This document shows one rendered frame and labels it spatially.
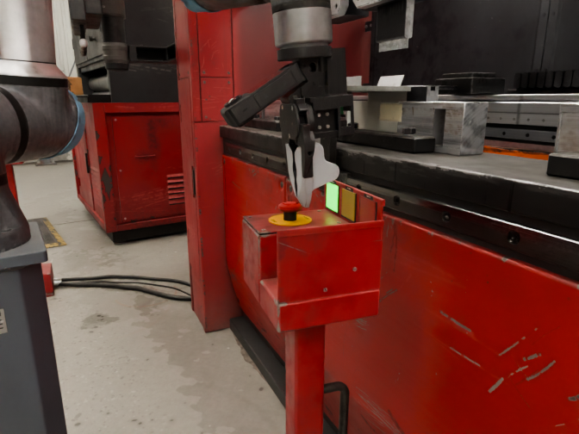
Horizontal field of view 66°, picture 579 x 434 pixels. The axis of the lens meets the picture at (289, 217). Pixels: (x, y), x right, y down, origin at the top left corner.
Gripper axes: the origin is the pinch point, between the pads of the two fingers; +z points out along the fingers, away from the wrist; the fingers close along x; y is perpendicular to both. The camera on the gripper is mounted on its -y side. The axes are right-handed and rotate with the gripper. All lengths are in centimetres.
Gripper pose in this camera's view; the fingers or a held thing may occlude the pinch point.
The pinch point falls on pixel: (300, 199)
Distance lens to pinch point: 62.9
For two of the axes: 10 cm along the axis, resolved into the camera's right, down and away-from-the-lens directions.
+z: 0.8, 9.5, 2.9
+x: -3.3, -2.4, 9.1
